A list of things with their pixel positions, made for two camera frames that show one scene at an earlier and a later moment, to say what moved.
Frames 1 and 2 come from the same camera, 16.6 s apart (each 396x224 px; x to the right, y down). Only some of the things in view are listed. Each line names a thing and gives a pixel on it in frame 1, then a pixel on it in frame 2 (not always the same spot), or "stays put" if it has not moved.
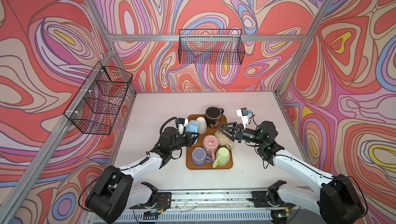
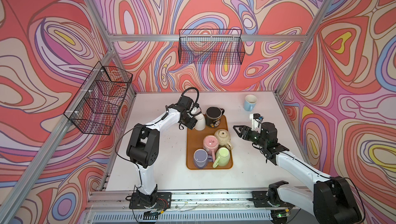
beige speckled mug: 224,140 stays put
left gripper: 187,140 -> 192,124
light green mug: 222,157 stays put
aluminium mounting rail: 214,200 stays put
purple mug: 199,157 stays put
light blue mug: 192,126 -> 250,102
